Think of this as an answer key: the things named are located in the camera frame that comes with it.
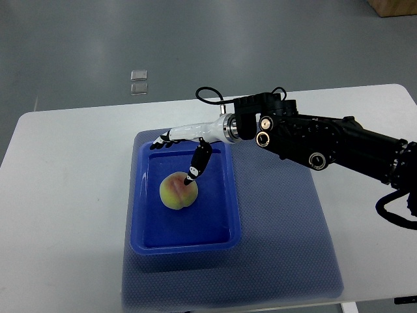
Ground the blue grey mesh mat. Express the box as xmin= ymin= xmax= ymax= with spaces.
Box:
xmin=121 ymin=130 xmax=343 ymax=312

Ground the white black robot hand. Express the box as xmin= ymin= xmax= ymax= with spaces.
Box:
xmin=150 ymin=114 xmax=232 ymax=186

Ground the white table leg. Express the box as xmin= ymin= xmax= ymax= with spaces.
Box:
xmin=341 ymin=302 xmax=358 ymax=313

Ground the blue plastic tray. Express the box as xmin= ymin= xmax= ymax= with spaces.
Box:
xmin=127 ymin=140 xmax=241 ymax=256

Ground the upper metal floor plate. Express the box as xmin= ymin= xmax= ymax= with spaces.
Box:
xmin=130 ymin=70 xmax=147 ymax=82

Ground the peach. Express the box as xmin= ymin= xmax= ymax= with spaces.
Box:
xmin=159 ymin=171 xmax=198 ymax=210

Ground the wooden box corner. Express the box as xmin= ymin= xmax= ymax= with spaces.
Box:
xmin=367 ymin=0 xmax=416 ymax=18

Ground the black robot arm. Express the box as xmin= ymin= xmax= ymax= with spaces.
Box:
xmin=220 ymin=87 xmax=416 ymax=230

